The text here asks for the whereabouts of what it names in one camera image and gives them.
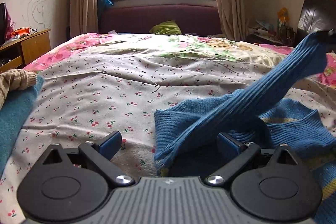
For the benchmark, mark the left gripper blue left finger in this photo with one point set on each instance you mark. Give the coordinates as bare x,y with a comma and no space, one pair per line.
110,145

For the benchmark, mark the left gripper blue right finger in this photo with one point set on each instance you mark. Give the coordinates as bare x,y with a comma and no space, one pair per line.
229,147

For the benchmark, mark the blue knit sweater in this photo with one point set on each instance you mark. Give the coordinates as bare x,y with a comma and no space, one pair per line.
269,181

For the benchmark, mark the dark wooden headboard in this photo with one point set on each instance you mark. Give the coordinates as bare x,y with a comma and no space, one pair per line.
316,15

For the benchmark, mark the cluttered nightstand items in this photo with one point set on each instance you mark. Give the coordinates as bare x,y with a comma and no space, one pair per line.
266,33

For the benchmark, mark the cherry print white sheet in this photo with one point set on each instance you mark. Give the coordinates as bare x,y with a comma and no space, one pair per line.
87,96

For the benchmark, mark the pink floral quilt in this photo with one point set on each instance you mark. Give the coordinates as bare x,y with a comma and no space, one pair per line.
153,45

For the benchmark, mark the teal folded towel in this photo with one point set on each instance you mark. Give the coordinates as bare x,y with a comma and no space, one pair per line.
14,112

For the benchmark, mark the beige striped knit sweater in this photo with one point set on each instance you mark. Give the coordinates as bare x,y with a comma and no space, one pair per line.
15,79

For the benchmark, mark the maroon sofa bench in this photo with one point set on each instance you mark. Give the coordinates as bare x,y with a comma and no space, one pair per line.
201,20

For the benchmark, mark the wooden tv cabinet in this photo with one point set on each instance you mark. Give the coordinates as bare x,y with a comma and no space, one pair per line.
21,52

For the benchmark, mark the green cloth bundle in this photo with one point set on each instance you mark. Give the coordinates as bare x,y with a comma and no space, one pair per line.
166,28

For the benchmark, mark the orange red cloth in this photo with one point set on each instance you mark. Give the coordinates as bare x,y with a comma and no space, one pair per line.
20,33

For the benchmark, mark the blue plastic bag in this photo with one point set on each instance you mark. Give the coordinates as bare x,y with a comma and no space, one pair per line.
102,5

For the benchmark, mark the black television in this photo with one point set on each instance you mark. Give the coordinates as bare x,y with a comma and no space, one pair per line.
3,22

